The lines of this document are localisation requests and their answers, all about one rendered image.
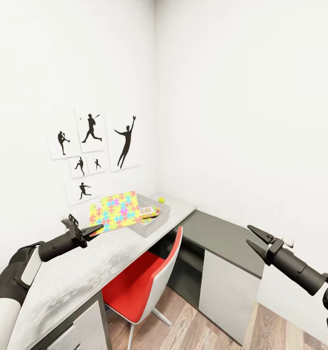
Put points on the toy box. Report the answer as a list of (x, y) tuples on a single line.
[(146, 229)]

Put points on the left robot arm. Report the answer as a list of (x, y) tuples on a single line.
[(18, 277)]

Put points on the board game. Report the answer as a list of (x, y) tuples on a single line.
[(149, 212)]

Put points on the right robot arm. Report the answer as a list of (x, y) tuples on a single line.
[(281, 255)]

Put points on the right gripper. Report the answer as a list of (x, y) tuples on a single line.
[(276, 255)]

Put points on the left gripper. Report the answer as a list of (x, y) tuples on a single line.
[(74, 238)]

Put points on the jigsaw puzzle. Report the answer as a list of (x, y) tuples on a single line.
[(148, 219), (117, 211)]

